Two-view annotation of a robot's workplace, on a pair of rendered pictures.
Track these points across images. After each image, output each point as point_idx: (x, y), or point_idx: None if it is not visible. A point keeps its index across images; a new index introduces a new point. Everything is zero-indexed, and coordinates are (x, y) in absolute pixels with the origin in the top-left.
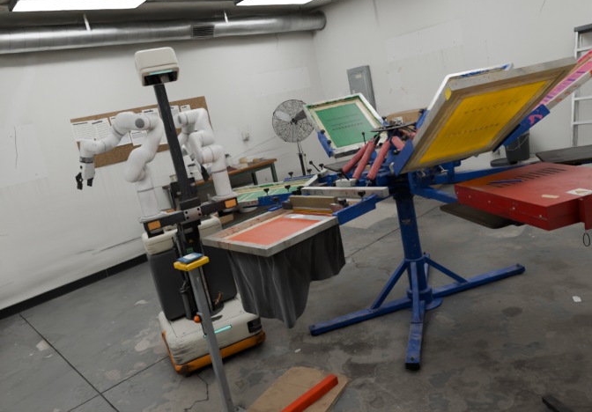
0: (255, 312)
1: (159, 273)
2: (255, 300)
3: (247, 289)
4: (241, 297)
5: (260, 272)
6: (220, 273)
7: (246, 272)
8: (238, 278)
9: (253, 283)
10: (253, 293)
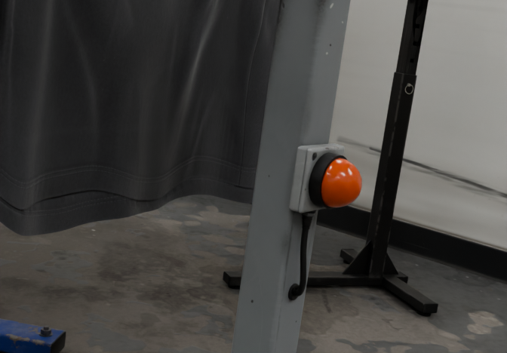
0: (68, 213)
1: None
2: (115, 136)
3: (62, 87)
4: (18, 143)
5: None
6: None
7: None
8: (39, 23)
9: (142, 41)
10: (114, 99)
